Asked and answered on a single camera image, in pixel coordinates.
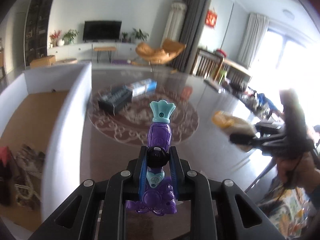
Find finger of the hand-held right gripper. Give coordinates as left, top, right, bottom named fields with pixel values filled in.
left=255, top=121, right=285, bottom=133
left=229, top=132, right=281, bottom=153

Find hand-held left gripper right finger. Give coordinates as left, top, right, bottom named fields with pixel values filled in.
left=169, top=146, right=287, bottom=240

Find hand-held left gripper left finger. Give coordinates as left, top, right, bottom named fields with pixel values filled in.
left=27, top=145, right=148, bottom=240

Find cream knitted hat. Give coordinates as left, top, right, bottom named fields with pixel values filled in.
left=212, top=110, right=258, bottom=152

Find purple toy with teal tail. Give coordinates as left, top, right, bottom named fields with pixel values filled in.
left=126, top=100, right=178, bottom=217

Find white-walled cardboard box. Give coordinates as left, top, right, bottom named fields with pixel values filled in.
left=0, top=62, right=93, bottom=233

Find rhinestone bow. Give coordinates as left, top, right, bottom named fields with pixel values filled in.
left=15, top=144, right=46, bottom=178

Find pearl rhinestone hair clip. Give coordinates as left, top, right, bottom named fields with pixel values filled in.
left=14, top=177, right=42, bottom=209

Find black velvet scrunchie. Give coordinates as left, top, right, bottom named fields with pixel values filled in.
left=0, top=165, right=18, bottom=205

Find red foil packet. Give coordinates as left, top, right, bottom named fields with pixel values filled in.
left=0, top=146, right=12, bottom=167

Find person's right hand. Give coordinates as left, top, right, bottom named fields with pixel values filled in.
left=274, top=152, right=320, bottom=190

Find cluttered small items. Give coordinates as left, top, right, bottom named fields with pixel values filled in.
left=240, top=85, right=283, bottom=120

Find dark patterned desk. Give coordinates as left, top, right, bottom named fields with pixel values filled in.
left=41, top=66, right=285, bottom=240

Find wooden sideboard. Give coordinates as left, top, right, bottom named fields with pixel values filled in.
left=222, top=57, right=253, bottom=90

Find floral printed cloth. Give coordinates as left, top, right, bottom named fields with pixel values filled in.
left=257, top=187, right=318, bottom=240

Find black box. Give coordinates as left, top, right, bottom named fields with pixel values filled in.
left=98, top=85, right=133, bottom=115

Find wooden chair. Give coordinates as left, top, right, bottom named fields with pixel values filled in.
left=191, top=48, right=224, bottom=79

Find white curtain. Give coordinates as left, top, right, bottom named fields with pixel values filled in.
left=236, top=12, right=269, bottom=69

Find blue white toothpaste box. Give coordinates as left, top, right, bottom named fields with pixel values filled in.
left=127, top=78, right=158, bottom=97

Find orange lounge chair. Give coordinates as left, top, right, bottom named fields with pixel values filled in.
left=135, top=39, right=187, bottom=67

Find grey curtain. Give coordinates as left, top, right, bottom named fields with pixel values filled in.
left=172, top=0, right=209, bottom=72

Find wooden bench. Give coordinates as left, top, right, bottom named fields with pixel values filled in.
left=94, top=47, right=117, bottom=63

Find covered standing air conditioner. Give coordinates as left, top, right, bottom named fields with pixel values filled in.
left=164, top=2, right=187, bottom=48

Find large leafy potted plant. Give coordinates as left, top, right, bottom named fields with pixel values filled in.
left=131, top=28, right=150, bottom=42

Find white television cabinet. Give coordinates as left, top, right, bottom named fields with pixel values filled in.
left=47, top=42, right=140, bottom=62

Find flat screen television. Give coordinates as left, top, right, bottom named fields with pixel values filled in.
left=83, top=20, right=122, bottom=42

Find brown cardboard box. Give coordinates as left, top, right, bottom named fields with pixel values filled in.
left=30, top=56, right=56, bottom=68

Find green potted plant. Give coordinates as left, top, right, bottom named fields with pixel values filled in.
left=62, top=29, right=79, bottom=44

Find red flower arrangement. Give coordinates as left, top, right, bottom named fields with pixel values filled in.
left=49, top=30, right=62, bottom=47

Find tall dark display cabinet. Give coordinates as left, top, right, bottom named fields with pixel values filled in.
left=24, top=0, right=59, bottom=67

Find red wall hanging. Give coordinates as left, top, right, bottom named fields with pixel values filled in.
left=205, top=9, right=218, bottom=28

